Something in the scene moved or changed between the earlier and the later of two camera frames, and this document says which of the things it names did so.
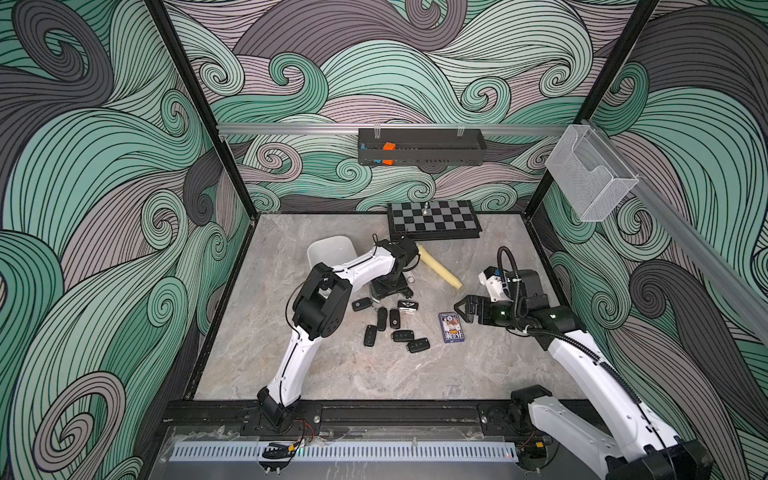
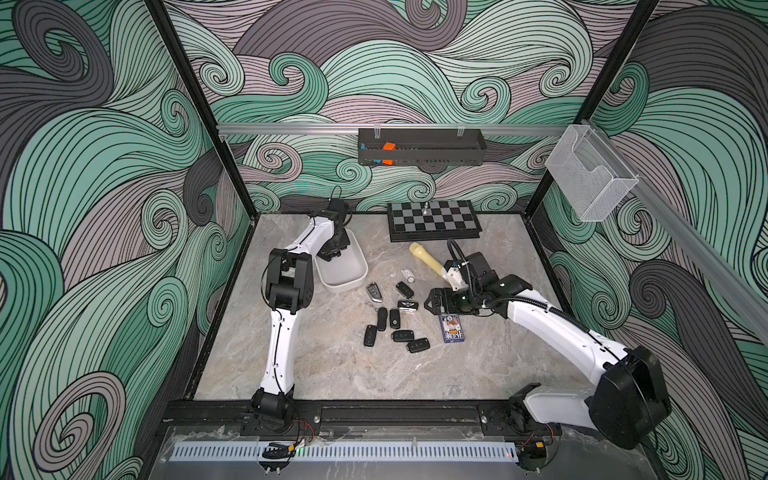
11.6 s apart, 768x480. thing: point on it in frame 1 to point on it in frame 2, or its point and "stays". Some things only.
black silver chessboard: (433, 220) stays
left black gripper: (403, 286) to (344, 245)
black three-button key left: (370, 336) stays
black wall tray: (421, 147) stays
